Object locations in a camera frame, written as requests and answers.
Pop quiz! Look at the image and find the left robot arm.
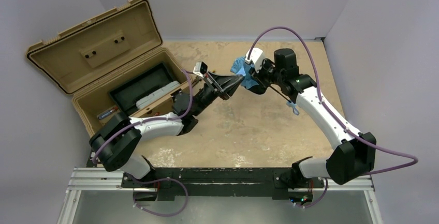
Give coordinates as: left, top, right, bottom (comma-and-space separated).
89, 71, 245, 180

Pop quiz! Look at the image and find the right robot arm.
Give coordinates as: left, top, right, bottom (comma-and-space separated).
244, 48, 376, 185

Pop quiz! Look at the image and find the grey box in toolbox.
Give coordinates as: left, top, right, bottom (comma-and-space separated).
136, 81, 180, 110

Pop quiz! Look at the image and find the black toolbox tray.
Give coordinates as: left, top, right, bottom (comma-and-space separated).
109, 62, 177, 115

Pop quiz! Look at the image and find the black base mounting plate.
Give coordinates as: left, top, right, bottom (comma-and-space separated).
121, 167, 324, 201

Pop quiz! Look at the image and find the tan plastic toolbox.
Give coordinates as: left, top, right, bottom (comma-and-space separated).
26, 0, 189, 136

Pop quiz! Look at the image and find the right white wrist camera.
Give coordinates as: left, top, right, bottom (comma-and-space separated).
244, 48, 266, 73

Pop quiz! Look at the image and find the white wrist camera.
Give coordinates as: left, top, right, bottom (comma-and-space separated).
193, 62, 208, 78
244, 48, 266, 73

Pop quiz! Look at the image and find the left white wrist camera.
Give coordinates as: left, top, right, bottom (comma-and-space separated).
193, 62, 208, 78

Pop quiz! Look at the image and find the aluminium rail frame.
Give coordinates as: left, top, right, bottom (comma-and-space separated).
56, 133, 383, 224

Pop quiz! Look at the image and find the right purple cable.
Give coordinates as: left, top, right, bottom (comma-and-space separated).
247, 26, 419, 210

